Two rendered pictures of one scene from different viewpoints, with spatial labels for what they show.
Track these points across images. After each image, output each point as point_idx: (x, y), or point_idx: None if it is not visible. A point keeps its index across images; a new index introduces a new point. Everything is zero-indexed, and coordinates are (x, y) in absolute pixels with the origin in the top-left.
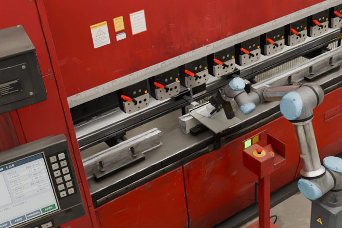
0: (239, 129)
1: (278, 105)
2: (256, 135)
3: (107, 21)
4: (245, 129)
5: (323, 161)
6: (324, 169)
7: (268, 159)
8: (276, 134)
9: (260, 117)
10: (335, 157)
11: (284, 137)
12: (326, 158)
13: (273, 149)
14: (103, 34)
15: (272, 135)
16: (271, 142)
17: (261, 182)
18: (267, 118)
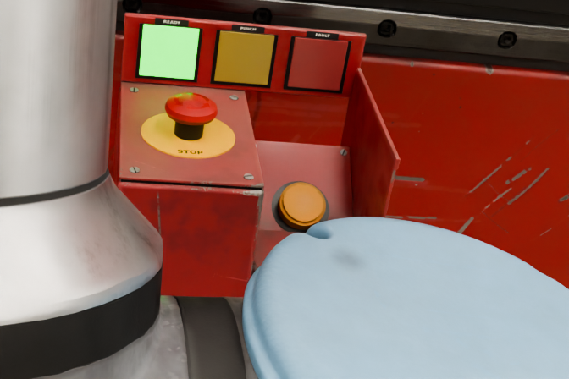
0: None
1: None
2: (257, 25)
3: None
4: (261, 7)
5: (294, 234)
6: (60, 304)
7: (205, 195)
8: (492, 176)
9: None
10: (560, 286)
11: (541, 226)
12: (398, 233)
13: (344, 188)
14: None
15: (457, 161)
16: (355, 135)
17: None
18: (453, 24)
